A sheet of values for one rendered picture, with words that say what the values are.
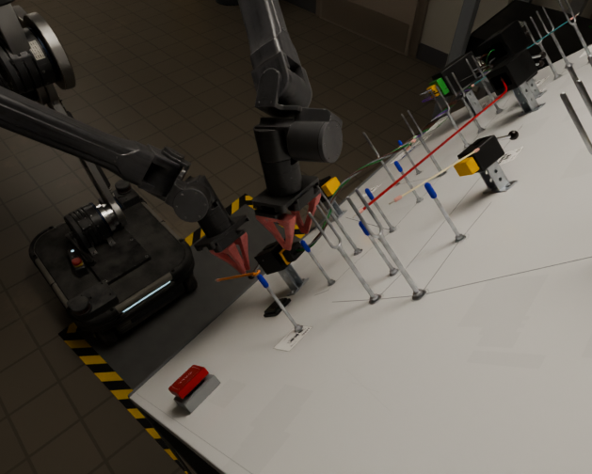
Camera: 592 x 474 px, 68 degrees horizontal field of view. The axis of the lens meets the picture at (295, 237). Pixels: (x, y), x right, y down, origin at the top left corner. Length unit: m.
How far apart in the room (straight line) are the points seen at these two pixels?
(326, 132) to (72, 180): 2.39
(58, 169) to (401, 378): 2.74
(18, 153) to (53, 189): 0.47
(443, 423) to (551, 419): 0.07
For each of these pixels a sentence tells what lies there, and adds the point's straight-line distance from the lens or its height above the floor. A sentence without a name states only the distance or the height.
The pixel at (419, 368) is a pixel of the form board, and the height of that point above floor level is 1.34.
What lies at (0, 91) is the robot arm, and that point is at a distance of 0.76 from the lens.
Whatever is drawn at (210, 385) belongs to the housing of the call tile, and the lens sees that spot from 0.66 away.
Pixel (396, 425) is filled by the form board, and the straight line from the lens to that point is 0.38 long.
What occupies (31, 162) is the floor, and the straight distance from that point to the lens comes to 3.14.
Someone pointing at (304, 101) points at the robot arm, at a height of 1.35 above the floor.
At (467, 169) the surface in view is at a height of 1.32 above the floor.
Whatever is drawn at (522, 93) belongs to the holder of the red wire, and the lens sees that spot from 0.98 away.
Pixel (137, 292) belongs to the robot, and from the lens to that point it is 1.87.
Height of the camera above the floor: 1.70
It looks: 49 degrees down
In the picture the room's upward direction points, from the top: straight up
